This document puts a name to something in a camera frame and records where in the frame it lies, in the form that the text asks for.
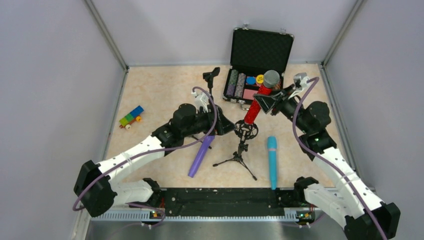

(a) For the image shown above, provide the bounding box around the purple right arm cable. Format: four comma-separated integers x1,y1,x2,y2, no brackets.
291,76,388,240

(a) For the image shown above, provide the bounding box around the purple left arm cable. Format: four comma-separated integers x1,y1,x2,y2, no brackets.
72,86,219,229

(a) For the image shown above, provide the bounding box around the cyan toy microphone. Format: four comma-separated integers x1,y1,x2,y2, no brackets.
266,136,278,190

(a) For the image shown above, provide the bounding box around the colourful toy block car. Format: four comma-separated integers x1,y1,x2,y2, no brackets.
118,105,144,130

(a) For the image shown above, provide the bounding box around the blue dealer chip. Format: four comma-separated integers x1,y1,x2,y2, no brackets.
246,76,256,85

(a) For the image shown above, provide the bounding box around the round base clip mic stand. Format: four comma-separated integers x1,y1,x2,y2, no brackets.
202,67,221,99

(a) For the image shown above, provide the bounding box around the yellow dealer chip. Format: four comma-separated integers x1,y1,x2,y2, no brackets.
255,74,264,85

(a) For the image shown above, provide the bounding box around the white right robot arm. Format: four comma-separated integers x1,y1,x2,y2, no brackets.
254,90,401,240

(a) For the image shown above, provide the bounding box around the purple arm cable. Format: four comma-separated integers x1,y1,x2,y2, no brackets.
291,76,388,240
72,86,219,229

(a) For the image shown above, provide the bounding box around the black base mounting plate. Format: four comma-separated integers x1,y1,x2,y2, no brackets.
145,187,318,218

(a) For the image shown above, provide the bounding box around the red glitter microphone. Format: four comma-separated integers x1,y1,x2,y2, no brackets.
244,69,280,125

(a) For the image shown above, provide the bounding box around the purple green chip stack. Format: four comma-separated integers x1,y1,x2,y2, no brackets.
226,69,239,97

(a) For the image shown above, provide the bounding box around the purple toy microphone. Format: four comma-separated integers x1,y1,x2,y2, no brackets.
188,135,215,178

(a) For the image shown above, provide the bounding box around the aluminium front rail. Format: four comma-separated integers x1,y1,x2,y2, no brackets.
71,188,316,240

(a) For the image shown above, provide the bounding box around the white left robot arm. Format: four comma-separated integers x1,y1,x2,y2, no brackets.
73,103,235,217

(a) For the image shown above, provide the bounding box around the shock mount tripod mic stand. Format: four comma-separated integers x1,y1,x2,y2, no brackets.
212,120,259,181

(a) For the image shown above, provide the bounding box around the black poker chip case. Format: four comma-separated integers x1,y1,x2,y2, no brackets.
222,27,295,105

